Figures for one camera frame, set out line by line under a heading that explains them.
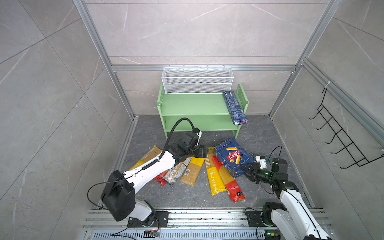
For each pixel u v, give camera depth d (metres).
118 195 0.41
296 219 0.48
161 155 0.53
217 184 0.82
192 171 0.87
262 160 0.78
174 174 0.86
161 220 0.73
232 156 0.82
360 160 0.58
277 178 0.64
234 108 0.82
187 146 0.60
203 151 0.70
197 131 0.72
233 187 0.80
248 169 0.74
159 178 0.84
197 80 1.01
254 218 0.73
